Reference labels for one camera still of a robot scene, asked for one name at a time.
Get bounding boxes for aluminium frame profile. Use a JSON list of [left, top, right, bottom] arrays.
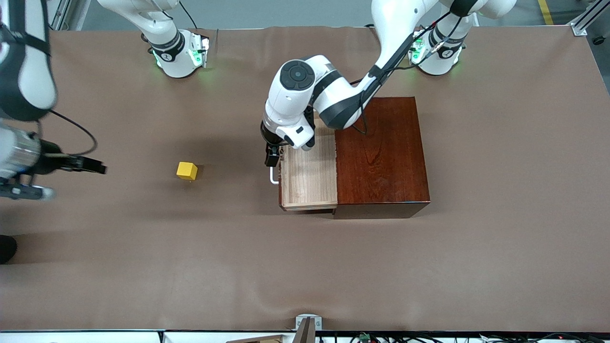
[[569, 0, 610, 37], [48, 0, 72, 31]]

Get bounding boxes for brown cardboard piece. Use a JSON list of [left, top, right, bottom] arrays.
[[226, 334, 286, 343]]

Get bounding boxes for dark red wooden cabinet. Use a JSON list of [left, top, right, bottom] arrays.
[[334, 97, 432, 220]]

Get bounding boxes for black round object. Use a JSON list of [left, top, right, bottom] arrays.
[[0, 235, 18, 265]]

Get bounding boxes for wooden drawer with white handle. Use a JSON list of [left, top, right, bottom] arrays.
[[268, 119, 339, 212]]

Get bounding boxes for yellow cube block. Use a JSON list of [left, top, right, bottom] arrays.
[[176, 162, 198, 182]]

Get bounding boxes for silver metal corner bracket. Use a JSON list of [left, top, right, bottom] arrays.
[[295, 314, 323, 332]]

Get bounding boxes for brown table mat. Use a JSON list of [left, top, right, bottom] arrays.
[[0, 25, 610, 333]]

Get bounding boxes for grey camera post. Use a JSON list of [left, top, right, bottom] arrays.
[[292, 317, 316, 343]]

